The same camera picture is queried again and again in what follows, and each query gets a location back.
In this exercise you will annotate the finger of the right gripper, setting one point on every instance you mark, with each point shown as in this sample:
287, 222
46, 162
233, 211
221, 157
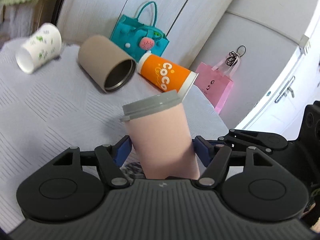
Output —
263, 140

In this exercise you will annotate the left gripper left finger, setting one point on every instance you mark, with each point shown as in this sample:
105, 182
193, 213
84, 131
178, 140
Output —
110, 159

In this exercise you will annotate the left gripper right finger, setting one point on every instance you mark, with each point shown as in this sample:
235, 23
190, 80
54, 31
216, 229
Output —
215, 159

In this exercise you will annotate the pink tumbler grey lid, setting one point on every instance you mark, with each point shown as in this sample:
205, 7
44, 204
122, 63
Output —
160, 135

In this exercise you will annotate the beige steel-lined cup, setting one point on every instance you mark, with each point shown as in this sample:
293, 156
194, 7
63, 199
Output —
108, 65

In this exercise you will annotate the orange coco paper cup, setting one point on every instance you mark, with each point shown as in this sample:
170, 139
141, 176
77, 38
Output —
165, 74

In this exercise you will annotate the white green-print paper cup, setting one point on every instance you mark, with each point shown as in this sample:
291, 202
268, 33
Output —
41, 47

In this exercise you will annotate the white door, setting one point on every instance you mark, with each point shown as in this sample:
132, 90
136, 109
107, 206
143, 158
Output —
284, 109

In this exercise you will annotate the pink paper gift bag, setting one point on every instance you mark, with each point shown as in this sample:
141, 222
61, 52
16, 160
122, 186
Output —
215, 82

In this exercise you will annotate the white patterned tablecloth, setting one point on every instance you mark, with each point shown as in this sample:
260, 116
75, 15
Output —
44, 113

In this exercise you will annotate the teal felt handbag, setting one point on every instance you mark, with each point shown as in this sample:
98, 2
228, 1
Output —
136, 38

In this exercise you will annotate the grey three-door wardrobe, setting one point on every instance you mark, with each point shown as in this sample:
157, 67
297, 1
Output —
187, 23

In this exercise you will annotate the silver door handle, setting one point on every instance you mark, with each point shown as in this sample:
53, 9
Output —
286, 90

